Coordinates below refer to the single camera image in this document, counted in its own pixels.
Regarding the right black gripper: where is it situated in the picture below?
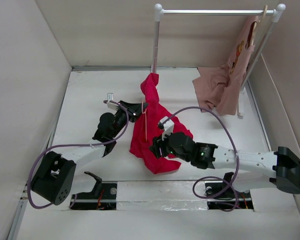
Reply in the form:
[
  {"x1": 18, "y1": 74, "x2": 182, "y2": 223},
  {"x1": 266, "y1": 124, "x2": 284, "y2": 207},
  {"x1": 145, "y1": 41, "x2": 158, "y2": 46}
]
[{"x1": 148, "y1": 127, "x2": 191, "y2": 162}]

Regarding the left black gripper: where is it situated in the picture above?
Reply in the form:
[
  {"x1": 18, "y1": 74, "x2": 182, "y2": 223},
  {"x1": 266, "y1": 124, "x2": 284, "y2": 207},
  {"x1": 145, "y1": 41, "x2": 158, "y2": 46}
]
[{"x1": 110, "y1": 100, "x2": 148, "y2": 139}]

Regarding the pink wire hanger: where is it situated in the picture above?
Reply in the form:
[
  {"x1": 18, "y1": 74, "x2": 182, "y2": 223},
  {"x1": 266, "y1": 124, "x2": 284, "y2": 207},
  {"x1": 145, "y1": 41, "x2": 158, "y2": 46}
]
[{"x1": 141, "y1": 99, "x2": 148, "y2": 141}]

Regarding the red t shirt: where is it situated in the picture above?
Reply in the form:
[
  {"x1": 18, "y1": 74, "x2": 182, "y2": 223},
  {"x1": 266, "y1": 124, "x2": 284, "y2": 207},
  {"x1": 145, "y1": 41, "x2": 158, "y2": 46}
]
[{"x1": 129, "y1": 73, "x2": 181, "y2": 174}]

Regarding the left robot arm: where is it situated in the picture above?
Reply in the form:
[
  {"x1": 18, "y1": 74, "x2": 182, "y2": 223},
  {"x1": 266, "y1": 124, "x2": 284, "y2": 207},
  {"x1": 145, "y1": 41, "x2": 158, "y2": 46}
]
[{"x1": 27, "y1": 100, "x2": 148, "y2": 209}]

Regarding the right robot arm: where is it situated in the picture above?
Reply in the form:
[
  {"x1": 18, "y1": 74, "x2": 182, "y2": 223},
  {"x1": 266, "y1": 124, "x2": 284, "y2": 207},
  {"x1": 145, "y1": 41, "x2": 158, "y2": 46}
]
[{"x1": 149, "y1": 132, "x2": 300, "y2": 197}]

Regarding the pink shirt on floor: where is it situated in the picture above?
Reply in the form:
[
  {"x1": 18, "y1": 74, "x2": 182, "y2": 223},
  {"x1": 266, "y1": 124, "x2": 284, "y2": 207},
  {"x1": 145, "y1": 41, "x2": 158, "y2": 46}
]
[{"x1": 192, "y1": 65, "x2": 229, "y2": 110}]

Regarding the hanging pink printed shirt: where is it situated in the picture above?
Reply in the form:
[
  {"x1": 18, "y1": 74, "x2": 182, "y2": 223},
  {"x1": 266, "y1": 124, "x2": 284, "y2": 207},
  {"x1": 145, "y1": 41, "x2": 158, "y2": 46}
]
[{"x1": 216, "y1": 16, "x2": 259, "y2": 115}]

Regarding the wooden hanger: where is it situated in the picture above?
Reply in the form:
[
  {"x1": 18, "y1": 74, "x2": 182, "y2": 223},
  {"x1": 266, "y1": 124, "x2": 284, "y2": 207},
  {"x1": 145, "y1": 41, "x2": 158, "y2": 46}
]
[{"x1": 248, "y1": 4, "x2": 268, "y2": 46}]

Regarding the white clothes rack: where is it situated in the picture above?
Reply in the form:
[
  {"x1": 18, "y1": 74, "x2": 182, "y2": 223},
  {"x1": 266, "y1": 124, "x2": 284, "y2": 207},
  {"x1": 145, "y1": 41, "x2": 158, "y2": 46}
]
[{"x1": 151, "y1": 3, "x2": 286, "y2": 118}]

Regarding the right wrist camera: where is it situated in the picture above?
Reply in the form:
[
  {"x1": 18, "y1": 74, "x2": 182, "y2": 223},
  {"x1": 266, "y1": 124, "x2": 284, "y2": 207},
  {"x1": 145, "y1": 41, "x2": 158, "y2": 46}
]
[{"x1": 157, "y1": 116, "x2": 175, "y2": 140}]

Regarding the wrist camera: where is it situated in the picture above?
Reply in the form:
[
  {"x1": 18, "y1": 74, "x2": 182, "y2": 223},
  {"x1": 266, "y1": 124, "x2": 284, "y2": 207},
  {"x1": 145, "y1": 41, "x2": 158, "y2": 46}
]
[
  {"x1": 157, "y1": 116, "x2": 175, "y2": 140},
  {"x1": 103, "y1": 93, "x2": 119, "y2": 111}
]

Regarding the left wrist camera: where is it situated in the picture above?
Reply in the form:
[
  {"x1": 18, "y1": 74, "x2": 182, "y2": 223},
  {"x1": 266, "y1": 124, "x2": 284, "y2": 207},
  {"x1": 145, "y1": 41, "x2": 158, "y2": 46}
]
[{"x1": 103, "y1": 93, "x2": 119, "y2": 111}]

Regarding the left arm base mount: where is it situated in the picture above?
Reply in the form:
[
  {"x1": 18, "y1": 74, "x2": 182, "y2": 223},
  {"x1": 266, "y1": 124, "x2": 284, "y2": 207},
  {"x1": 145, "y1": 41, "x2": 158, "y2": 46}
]
[{"x1": 69, "y1": 171, "x2": 118, "y2": 211}]

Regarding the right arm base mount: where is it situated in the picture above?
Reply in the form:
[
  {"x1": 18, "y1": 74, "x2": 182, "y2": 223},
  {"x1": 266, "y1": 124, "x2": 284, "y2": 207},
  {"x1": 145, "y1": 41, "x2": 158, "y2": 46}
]
[{"x1": 204, "y1": 172, "x2": 254, "y2": 212}]

